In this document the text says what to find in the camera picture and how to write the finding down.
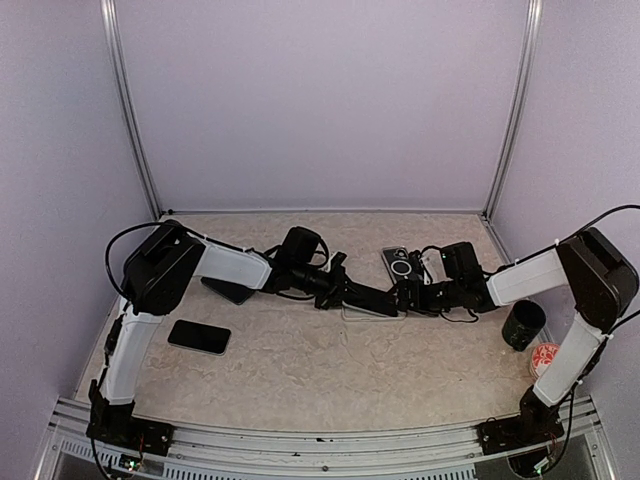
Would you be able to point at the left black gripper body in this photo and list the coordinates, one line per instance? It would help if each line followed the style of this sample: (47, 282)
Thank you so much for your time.
(329, 289)

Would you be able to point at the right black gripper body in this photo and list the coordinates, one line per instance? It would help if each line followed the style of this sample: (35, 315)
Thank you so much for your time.
(415, 286)

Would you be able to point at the black phone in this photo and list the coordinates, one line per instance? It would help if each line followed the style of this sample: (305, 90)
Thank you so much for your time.
(199, 337)
(235, 293)
(386, 312)

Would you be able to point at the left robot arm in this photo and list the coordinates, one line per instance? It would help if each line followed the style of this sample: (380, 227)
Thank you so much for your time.
(156, 276)

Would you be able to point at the dark phone case underneath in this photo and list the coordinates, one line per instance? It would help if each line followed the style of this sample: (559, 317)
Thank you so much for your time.
(398, 264)

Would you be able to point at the black cup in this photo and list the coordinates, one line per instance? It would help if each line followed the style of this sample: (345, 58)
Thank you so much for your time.
(524, 322)

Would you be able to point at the red white patterned coaster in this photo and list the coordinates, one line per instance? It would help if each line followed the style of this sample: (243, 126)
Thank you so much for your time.
(541, 358)

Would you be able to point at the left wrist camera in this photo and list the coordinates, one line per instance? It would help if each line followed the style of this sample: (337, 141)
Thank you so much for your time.
(335, 260)

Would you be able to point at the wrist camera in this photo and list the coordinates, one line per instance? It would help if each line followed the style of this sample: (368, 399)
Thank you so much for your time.
(416, 260)
(335, 260)

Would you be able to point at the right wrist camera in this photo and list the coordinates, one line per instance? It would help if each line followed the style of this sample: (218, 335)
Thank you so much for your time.
(416, 260)

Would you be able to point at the aluminium front rail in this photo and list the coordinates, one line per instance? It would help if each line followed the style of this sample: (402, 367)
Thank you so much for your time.
(198, 452)

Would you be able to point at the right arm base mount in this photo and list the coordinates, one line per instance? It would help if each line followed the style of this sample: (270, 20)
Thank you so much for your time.
(534, 424)

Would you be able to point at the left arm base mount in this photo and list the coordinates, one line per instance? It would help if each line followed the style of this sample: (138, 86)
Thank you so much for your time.
(130, 430)

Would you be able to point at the right aluminium corner post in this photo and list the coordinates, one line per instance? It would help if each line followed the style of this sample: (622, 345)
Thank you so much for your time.
(517, 107)

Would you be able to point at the aluminium corner post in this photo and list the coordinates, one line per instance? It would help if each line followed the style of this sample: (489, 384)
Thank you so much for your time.
(116, 52)
(517, 107)

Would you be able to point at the left aluminium corner post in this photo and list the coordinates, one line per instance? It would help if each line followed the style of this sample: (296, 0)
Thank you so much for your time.
(116, 52)

